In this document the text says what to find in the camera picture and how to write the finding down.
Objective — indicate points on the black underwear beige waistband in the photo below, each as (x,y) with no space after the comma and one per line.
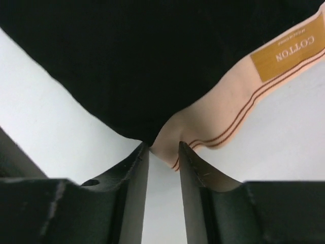
(163,72)

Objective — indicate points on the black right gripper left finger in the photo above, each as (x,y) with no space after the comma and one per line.
(106,209)

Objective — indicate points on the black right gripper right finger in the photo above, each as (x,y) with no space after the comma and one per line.
(219,209)

